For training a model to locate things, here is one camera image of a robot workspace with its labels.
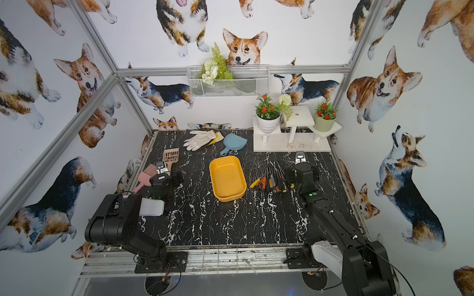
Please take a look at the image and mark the black yellow handle screwdriver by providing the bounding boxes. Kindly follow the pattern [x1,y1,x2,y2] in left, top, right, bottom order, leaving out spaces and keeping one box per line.
[270,162,281,192]

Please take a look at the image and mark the yellow plastic storage box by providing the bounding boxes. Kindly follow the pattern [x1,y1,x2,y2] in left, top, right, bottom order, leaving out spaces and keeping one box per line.
[209,155,247,202]

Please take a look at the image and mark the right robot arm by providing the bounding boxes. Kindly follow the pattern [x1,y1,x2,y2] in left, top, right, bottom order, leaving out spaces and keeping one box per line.
[284,151,396,296]

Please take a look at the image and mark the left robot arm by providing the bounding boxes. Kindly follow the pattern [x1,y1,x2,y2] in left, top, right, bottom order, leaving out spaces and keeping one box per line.
[85,161,182,263]

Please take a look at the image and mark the pink hand brush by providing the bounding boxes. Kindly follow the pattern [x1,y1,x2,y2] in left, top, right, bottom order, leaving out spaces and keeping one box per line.
[133,164,158,193]

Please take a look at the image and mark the brown plastic slotted scoop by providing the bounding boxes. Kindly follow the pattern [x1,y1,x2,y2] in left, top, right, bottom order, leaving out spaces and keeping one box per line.
[162,148,179,171]

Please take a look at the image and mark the white stepped plant stand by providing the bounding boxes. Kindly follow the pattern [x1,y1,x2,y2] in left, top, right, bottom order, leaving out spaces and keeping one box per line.
[253,105,342,152]

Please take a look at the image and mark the green pot red flowers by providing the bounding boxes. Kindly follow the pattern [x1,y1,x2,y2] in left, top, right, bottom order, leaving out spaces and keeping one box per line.
[315,102,338,132]

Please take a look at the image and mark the white work glove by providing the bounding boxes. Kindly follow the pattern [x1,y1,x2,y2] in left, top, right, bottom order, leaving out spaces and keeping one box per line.
[183,130,216,151]

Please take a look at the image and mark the white pot red flowers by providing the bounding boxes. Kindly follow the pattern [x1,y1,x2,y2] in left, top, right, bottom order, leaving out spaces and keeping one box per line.
[256,94,281,134]

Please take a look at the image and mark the yellow cloth under glove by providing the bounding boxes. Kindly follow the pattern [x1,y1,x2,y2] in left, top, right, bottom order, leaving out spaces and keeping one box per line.
[209,131,224,145]

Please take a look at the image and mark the white hydrangea flower sprig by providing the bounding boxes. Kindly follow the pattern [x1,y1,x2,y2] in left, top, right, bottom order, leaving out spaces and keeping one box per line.
[278,93,293,120]

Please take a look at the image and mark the blue plastic dustpan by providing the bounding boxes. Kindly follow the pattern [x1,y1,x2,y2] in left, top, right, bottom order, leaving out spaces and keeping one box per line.
[220,133,248,157]

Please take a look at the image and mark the green fern with white flowers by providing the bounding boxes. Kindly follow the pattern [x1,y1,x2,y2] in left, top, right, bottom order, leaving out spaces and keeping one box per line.
[198,43,233,85]

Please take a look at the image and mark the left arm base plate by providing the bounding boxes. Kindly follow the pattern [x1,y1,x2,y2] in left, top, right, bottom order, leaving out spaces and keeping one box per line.
[134,252,189,274]

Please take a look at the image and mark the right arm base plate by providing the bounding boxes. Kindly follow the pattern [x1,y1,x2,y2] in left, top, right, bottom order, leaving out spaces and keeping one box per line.
[283,246,322,270]

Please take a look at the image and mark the white wire wall basket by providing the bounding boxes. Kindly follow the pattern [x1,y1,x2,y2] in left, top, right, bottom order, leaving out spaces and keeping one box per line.
[186,65,270,97]

